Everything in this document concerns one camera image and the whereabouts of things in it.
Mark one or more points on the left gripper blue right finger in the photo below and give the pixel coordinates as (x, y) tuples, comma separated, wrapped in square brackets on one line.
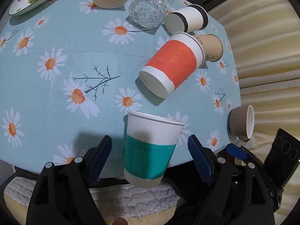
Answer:
[(234, 188)]

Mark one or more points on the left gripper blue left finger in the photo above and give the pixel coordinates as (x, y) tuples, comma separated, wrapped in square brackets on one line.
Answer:
[(61, 194)]

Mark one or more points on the green banded paper cup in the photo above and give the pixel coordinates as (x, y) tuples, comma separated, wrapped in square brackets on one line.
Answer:
[(150, 143)]

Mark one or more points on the brown kraft paper cup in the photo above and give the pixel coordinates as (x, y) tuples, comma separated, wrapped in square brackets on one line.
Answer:
[(212, 46)]

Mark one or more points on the orange banded paper cup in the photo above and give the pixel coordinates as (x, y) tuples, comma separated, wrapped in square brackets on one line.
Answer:
[(172, 64)]

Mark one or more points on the black striped white paper cup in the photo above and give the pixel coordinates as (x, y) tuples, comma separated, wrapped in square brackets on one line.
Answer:
[(188, 19)]

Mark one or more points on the brown ceramic mug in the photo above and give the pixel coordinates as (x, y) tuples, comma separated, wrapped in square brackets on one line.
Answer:
[(241, 122)]

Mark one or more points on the white lace chair cushion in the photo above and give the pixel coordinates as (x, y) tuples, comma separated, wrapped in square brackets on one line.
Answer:
[(137, 205)]

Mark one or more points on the daisy print blue tablecloth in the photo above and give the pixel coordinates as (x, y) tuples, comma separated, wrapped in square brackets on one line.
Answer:
[(69, 76)]

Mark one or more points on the cream pleated curtain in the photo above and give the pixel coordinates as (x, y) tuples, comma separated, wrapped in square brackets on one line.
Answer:
[(264, 37)]

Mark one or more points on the clear cut glass tumbler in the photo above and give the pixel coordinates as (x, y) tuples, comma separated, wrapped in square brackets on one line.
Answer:
[(148, 13)]

